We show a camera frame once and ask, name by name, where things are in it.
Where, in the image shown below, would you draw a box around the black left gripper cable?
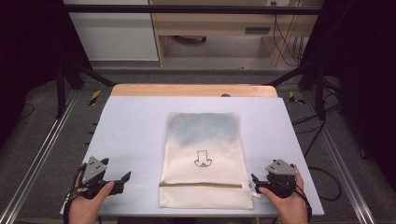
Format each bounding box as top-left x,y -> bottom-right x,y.
63,163 -> 88,224

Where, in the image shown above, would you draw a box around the hanging black cables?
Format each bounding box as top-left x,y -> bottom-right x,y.
272,1 -> 305,66

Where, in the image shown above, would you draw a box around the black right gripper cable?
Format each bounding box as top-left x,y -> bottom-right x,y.
290,181 -> 313,222

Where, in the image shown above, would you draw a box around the dark chair base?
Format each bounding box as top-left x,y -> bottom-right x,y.
172,35 -> 208,45

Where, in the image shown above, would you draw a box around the aluminium floor rail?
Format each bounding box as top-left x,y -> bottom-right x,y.
0,89 -> 79,224
303,91 -> 376,224

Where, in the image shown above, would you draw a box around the person's left hand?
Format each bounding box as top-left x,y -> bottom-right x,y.
67,171 -> 116,224

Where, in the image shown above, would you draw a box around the yellow black tape strip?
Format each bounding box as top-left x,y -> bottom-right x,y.
89,90 -> 102,106
288,91 -> 306,105

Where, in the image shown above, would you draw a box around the white table mat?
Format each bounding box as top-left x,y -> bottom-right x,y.
59,95 -> 325,218

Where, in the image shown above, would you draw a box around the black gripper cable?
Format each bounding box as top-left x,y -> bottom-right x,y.
63,163 -> 88,224
290,181 -> 313,222

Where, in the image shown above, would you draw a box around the black metal stand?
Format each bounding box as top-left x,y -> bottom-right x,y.
266,60 -> 327,121
55,60 -> 117,119

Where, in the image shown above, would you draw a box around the wooden table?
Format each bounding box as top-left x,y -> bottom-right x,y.
110,83 -> 279,98

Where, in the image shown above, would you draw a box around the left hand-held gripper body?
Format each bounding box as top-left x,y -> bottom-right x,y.
80,156 -> 125,201

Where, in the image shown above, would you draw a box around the light wooden desk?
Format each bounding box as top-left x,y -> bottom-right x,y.
148,0 -> 323,67

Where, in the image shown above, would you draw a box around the person's right hand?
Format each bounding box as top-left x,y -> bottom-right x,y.
259,166 -> 310,224

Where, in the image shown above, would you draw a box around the cream mesh laundry bag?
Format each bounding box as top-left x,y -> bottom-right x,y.
159,111 -> 255,210

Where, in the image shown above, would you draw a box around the white cabinet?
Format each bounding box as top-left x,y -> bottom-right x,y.
63,0 -> 160,62

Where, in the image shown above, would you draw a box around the black horizontal frame bar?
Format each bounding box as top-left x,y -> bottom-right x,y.
62,4 -> 323,16

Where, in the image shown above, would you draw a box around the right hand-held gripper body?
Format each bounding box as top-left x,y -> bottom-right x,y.
256,159 -> 300,199

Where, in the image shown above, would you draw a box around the thin black floor cable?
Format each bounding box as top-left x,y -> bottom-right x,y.
19,103 -> 35,121

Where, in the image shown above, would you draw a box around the black curtain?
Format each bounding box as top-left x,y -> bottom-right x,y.
0,0 -> 92,147
300,0 -> 396,190

